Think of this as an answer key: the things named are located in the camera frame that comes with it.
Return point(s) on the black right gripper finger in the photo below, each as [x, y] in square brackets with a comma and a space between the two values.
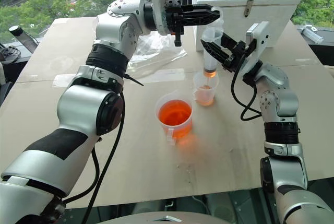
[229, 43]
[215, 54]

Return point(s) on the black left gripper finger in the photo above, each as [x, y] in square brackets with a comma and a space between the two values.
[198, 21]
[202, 10]

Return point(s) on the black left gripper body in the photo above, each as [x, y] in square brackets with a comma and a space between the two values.
[173, 12]

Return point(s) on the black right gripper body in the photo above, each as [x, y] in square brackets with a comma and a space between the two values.
[236, 57]

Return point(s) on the large clear plastic syringe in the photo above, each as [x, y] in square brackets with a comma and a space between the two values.
[211, 36]

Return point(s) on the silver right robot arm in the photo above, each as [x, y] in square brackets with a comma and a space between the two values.
[284, 171]

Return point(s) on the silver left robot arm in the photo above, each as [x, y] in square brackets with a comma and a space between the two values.
[78, 109]

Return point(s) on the small clear measuring cup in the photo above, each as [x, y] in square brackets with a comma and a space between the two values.
[206, 96]

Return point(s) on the large clear measuring cup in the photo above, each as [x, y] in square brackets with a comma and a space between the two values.
[174, 117]

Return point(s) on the spare clear syringe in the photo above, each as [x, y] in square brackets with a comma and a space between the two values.
[311, 34]

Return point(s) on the clear plastic bag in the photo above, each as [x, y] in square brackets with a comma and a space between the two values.
[159, 49]

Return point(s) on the metal box latch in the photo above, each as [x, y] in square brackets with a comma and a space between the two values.
[248, 8]

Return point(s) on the white checkered lidded box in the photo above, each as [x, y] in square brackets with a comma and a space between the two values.
[261, 2]

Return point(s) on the black side table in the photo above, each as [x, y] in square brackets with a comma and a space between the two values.
[322, 50]

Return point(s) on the bottle with black cap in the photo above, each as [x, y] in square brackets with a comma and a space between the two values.
[26, 40]

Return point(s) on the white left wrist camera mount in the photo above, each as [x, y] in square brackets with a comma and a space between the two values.
[159, 4]

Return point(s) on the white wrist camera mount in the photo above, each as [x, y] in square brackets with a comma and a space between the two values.
[159, 4]
[257, 41]

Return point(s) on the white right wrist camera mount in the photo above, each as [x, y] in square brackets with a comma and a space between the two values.
[257, 41]

